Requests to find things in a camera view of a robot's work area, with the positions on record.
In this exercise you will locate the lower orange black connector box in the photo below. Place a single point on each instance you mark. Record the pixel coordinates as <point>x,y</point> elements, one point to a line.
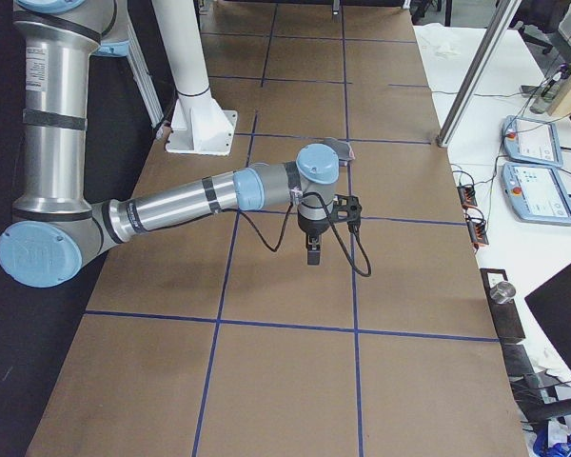
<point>477,231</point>

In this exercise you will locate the black monitor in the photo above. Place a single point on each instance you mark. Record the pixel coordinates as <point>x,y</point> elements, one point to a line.
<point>550,305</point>

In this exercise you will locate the upper orange black connector box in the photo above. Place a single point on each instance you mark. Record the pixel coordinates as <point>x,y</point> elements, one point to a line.
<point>467,195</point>

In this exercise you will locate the crumpled white tissue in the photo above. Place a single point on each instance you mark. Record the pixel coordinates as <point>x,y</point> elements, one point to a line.
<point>447,49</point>

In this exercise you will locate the orange black connector box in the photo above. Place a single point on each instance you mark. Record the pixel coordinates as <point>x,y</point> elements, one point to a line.
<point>477,231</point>
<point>467,195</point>

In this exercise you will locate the pink towel white edge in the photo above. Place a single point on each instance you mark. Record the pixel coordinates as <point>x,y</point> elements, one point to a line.
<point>343,150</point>

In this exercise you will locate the near teach pendant tablet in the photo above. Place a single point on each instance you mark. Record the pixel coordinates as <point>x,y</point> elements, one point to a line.
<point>536,194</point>

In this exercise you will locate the far teach pendant tablet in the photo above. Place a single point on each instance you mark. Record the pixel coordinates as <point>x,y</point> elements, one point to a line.
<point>531,141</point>

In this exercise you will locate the teach pendant tablet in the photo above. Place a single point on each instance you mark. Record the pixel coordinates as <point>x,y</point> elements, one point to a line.
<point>531,141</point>
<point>536,194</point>

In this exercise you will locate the aluminium frame post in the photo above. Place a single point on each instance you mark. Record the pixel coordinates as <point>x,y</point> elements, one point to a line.
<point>491,39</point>

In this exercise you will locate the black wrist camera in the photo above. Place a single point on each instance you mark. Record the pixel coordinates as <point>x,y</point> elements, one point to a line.
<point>346,209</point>

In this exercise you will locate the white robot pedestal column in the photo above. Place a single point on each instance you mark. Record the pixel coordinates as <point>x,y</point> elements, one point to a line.
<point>198,125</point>

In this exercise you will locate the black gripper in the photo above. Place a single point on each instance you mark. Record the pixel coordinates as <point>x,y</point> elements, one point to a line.
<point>311,227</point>

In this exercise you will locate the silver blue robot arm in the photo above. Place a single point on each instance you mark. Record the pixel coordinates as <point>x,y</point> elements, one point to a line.
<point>55,231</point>

